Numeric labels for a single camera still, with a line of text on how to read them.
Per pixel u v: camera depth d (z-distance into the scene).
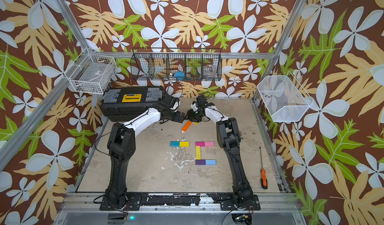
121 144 0.55
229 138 0.65
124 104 0.94
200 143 0.96
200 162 0.88
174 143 0.97
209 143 0.94
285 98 0.84
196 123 1.03
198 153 0.91
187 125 1.04
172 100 0.79
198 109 0.89
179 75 0.94
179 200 0.75
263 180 0.78
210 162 0.87
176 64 0.97
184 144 0.94
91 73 0.86
